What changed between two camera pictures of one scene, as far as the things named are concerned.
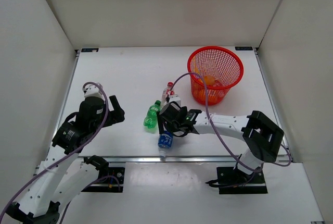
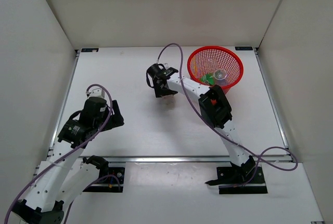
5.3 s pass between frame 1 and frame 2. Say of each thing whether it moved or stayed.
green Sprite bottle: moved
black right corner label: stayed
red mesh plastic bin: stayed
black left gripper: stayed
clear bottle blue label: moved
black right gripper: moved
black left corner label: stayed
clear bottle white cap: stayed
